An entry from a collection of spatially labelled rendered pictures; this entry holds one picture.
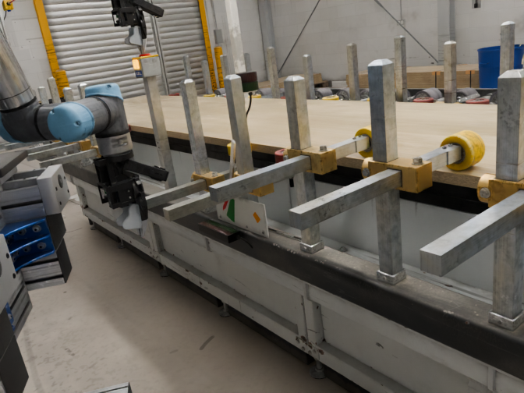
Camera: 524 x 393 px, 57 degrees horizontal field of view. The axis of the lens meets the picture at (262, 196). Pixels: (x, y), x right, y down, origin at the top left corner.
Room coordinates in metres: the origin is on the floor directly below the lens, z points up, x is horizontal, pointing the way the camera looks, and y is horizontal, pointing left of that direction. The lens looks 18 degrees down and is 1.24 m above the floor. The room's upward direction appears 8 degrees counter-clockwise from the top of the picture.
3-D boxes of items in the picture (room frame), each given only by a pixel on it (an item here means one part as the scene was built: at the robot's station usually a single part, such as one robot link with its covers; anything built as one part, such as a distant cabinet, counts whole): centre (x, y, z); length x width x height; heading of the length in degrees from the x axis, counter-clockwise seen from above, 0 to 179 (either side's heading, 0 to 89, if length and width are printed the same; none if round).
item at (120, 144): (1.09, 0.31, 1.05); 0.08 x 0.08 x 0.05
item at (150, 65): (1.75, 0.33, 1.18); 0.07 x 0.07 x 0.08; 36
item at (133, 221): (1.07, 0.31, 0.86); 0.06 x 0.03 x 0.09; 126
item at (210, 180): (1.52, 0.17, 0.81); 0.13 x 0.06 x 0.05; 36
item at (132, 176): (1.08, 0.32, 0.97); 0.09 x 0.08 x 0.12; 126
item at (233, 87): (1.34, 0.04, 0.91); 0.03 x 0.03 x 0.48; 36
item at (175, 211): (1.27, 0.07, 0.84); 0.43 x 0.03 x 0.04; 126
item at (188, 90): (1.54, 0.18, 0.90); 0.03 x 0.03 x 0.48; 36
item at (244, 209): (1.35, 0.07, 0.75); 0.26 x 0.01 x 0.10; 36
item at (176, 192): (1.47, 0.21, 0.81); 0.43 x 0.03 x 0.04; 126
